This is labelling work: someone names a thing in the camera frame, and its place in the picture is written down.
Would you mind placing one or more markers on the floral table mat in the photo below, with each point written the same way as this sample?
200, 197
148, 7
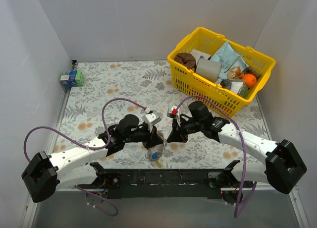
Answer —
114, 89

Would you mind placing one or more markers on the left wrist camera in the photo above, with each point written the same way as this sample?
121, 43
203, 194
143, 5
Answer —
151, 119

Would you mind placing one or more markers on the yellow plastic basket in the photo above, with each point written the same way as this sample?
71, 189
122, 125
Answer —
218, 94

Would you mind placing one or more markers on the blue green sponge pack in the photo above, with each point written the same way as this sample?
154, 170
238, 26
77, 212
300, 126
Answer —
74, 78

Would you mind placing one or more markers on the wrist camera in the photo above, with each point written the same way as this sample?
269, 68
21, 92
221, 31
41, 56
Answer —
174, 113
151, 119

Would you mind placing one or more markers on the white box in basket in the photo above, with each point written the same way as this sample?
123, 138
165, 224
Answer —
199, 54

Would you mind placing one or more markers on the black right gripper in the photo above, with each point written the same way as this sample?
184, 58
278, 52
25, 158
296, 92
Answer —
180, 129

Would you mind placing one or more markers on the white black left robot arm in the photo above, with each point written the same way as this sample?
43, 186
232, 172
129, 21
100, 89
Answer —
47, 173

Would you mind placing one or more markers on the white cylinder container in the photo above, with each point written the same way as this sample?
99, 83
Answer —
208, 69

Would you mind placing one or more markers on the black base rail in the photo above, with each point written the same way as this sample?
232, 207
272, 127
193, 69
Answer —
167, 183

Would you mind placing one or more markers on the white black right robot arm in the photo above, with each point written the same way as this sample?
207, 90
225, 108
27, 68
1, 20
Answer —
280, 164

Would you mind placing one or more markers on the light blue chips bag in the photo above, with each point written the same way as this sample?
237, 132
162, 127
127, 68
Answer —
232, 64

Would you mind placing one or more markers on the blue key tag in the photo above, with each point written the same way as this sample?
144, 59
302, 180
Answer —
155, 156

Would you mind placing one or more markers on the brown round package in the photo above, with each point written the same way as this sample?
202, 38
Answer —
186, 59

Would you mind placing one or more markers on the green speckled package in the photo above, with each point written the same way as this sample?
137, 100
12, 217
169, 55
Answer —
239, 88

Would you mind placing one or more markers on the brass key inside disc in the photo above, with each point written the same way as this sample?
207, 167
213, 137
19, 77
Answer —
158, 164

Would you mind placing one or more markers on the steel disc with keyrings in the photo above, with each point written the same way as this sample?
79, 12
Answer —
158, 148

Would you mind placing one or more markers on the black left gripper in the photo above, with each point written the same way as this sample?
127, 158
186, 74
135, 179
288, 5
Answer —
150, 136

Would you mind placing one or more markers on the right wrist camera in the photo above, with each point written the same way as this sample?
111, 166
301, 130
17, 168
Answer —
174, 113

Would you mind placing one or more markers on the orange fruit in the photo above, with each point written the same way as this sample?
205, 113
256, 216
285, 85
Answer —
250, 80

